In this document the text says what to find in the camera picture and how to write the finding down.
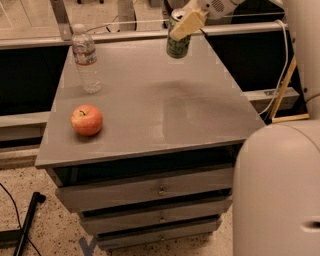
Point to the top grey drawer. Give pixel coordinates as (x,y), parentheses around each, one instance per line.
(101,195)

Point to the green soda can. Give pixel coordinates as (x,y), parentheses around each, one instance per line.
(177,49)

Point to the grey drawer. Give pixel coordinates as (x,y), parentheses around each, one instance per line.
(101,195)
(156,234)
(155,212)

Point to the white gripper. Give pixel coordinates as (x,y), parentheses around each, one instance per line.
(216,8)

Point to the middle grey drawer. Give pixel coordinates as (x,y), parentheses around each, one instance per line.
(155,212)

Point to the clear plastic water bottle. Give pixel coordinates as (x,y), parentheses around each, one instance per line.
(85,58)

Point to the grey metal railing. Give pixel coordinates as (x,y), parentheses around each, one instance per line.
(39,23)

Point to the red apple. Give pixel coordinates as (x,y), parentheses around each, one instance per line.
(86,120)

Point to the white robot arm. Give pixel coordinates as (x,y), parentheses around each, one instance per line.
(276,184)

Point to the grey drawer cabinet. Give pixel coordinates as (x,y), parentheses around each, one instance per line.
(160,116)

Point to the black metal stand leg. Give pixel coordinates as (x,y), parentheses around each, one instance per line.
(19,238)

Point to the bottom grey drawer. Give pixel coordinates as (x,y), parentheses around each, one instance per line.
(156,234)

